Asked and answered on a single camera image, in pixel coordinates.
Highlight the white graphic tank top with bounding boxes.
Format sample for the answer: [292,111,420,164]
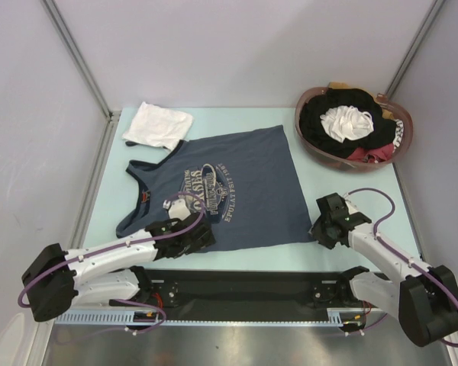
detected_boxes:
[122,102,194,151]

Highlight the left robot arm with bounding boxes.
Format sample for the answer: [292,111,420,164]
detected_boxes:
[17,191,215,323]

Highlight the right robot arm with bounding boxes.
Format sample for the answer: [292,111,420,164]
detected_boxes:
[310,193,458,348]

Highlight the light blue table mat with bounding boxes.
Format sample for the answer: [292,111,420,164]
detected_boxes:
[83,108,421,272]

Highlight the pink plastic laundry basket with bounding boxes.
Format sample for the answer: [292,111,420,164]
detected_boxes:
[295,87,413,172]

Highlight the red garment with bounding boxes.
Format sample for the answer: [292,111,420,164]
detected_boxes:
[347,143,394,164]

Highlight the black garment pile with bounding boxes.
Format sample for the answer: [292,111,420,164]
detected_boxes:
[299,88,396,159]

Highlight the black white striped garment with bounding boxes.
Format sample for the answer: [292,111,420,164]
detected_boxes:
[392,119,405,152]

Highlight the mustard yellow garment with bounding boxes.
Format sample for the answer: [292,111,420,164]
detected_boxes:
[327,82,350,89]

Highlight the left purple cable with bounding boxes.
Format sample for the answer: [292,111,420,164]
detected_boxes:
[18,191,207,336]

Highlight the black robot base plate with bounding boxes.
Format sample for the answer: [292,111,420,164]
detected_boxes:
[127,267,373,318]

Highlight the white cable duct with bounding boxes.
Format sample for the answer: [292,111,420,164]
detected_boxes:
[54,308,365,327]

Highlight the white strappy garment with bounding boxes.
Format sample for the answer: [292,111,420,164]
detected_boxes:
[320,105,374,143]

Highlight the aluminium frame rail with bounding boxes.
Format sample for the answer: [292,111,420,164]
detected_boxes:
[66,111,121,249]

